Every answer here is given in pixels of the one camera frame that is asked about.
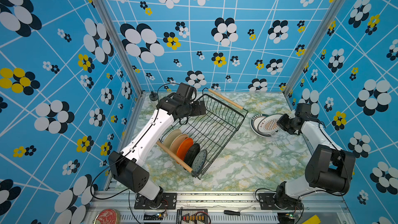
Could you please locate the clear jar black lid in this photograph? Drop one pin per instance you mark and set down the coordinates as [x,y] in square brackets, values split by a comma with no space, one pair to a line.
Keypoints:
[154,98]

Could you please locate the white plate orange sunburst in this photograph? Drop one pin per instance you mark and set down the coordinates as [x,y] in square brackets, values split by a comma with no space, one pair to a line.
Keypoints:
[269,125]

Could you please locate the red round tin lid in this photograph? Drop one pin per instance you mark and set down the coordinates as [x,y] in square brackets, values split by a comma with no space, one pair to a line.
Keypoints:
[108,216]

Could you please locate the beige small plate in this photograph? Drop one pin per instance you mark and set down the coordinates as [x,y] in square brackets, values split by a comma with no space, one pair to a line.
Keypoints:
[177,142]

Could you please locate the black small plate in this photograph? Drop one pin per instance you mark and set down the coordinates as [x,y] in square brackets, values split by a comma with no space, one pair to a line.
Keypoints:
[191,154]

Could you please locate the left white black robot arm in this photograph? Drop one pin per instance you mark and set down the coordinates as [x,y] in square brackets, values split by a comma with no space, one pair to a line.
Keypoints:
[126,166]

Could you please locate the cream small plate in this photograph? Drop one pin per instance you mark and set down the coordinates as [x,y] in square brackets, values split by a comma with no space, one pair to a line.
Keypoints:
[171,137]

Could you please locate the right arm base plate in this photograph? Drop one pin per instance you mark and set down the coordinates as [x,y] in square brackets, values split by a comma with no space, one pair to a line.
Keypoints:
[268,202]

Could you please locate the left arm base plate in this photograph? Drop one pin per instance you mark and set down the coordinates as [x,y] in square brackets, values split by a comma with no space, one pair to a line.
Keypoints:
[162,201]

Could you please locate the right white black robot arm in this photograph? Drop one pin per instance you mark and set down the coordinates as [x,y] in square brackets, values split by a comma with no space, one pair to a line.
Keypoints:
[329,169]

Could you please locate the small green circuit board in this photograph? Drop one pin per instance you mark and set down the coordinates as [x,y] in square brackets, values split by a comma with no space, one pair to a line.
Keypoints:
[154,216]

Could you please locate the black terminal power board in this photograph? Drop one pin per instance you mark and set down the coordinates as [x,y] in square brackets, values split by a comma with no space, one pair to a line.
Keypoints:
[192,216]

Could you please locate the yellow paper sheet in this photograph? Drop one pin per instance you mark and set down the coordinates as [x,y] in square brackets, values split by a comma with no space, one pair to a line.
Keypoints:
[313,220]

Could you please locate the black wire dish rack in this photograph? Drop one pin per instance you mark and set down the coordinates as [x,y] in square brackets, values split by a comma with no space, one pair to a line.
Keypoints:
[212,131]

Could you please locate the grey-green small plate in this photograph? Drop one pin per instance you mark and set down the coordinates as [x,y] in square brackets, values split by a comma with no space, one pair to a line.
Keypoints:
[199,162]

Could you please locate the orange small plate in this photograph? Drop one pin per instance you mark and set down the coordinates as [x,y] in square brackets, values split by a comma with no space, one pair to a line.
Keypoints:
[184,147]

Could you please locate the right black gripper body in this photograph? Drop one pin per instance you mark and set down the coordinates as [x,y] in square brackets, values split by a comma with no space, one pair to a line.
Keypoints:
[287,124]

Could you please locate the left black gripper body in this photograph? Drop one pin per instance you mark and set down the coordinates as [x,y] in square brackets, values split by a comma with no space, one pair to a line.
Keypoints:
[195,110]

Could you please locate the black screwdriver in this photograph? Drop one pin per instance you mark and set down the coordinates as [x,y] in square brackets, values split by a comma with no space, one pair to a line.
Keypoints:
[235,213]

